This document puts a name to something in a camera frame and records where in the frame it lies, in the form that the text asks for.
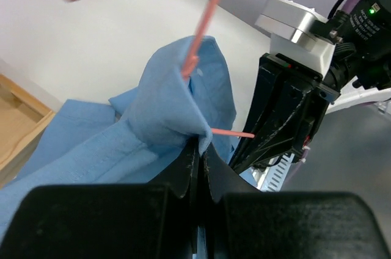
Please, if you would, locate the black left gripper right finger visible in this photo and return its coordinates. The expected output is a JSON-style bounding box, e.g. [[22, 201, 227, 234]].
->
[[202, 146, 390, 258]]

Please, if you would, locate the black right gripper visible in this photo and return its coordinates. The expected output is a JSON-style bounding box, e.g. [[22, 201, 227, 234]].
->
[[229, 53, 341, 173]]

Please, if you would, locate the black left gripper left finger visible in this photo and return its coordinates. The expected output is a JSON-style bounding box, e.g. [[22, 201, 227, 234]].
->
[[1, 141, 199, 258]]

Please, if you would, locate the light blue shirt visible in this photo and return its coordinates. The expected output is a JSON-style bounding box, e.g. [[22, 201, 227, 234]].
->
[[1, 36, 237, 242]]

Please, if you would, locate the pink wire hanger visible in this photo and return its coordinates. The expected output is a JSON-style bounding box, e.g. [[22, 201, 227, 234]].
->
[[60, 0, 256, 139]]

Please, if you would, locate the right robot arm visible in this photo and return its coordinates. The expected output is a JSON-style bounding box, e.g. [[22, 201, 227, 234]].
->
[[229, 0, 390, 173]]

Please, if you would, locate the wooden clothes rack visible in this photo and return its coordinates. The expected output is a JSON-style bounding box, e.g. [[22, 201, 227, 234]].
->
[[0, 75, 56, 186]]

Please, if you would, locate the perforated cable duct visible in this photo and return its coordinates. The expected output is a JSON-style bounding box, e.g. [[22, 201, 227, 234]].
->
[[251, 153, 294, 192]]

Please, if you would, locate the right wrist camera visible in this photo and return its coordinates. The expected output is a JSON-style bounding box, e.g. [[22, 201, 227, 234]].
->
[[255, 0, 335, 78]]

